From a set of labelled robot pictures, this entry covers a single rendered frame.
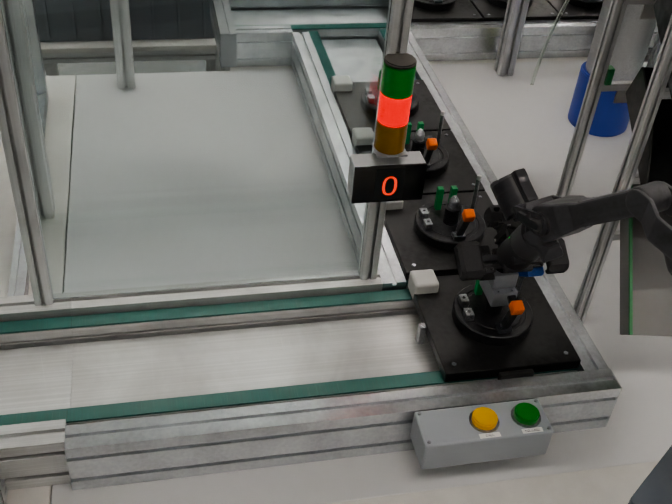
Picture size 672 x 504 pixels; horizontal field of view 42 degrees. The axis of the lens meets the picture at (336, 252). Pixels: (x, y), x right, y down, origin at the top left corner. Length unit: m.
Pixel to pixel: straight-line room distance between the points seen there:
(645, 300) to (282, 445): 0.67
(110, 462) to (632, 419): 0.88
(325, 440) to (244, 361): 0.21
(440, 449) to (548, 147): 1.11
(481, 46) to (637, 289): 1.23
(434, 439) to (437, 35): 1.47
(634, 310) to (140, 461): 0.86
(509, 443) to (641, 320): 0.35
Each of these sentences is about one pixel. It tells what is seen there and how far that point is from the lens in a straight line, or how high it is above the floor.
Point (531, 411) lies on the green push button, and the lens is 1.43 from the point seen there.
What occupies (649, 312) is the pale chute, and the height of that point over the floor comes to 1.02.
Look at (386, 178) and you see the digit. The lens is 1.42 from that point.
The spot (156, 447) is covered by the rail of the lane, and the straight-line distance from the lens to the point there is 1.36.
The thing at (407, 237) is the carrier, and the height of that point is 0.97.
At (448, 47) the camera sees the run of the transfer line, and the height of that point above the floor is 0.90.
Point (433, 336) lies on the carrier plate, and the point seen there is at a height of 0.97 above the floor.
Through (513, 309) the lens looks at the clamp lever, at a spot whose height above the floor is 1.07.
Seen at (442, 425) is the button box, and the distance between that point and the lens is 1.39.
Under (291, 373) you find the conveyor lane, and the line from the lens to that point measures 1.49.
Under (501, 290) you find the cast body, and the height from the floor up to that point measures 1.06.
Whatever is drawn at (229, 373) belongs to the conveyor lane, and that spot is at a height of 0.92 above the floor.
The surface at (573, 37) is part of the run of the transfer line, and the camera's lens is 2.74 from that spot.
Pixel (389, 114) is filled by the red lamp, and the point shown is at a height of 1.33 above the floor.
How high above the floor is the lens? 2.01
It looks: 39 degrees down
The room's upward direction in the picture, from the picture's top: 5 degrees clockwise
